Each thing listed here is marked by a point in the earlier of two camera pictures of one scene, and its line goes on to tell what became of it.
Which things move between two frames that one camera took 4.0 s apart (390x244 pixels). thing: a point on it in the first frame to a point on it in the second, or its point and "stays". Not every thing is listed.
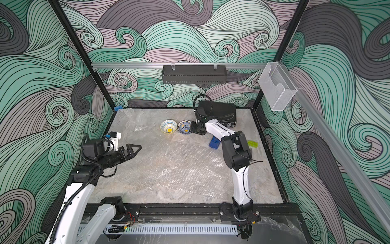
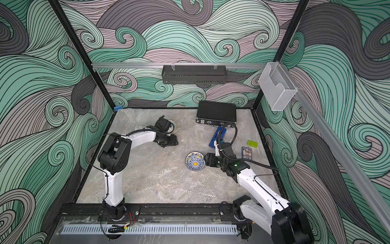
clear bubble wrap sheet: x=179 y=172 stays
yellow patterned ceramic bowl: x=168 y=126 stays
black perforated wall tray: x=194 y=74 stays
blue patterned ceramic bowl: x=184 y=126 to x=195 y=161
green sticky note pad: x=253 y=144 stays
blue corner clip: x=116 y=109 stays
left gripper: x=129 y=154 to x=173 y=142
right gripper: x=192 y=129 to x=210 y=158
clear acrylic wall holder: x=277 y=86 stays
